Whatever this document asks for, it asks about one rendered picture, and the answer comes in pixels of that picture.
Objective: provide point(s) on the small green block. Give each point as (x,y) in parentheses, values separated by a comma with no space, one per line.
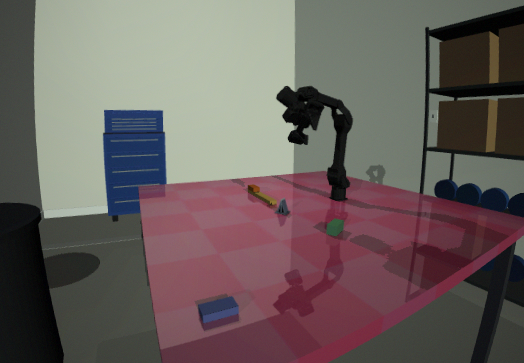
(335,226)

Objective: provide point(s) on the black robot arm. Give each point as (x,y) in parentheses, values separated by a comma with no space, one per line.
(336,174)

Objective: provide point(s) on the blue rectangular block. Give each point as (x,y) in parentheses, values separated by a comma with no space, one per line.
(215,310)

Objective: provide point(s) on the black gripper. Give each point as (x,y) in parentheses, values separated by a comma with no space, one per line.
(312,110)

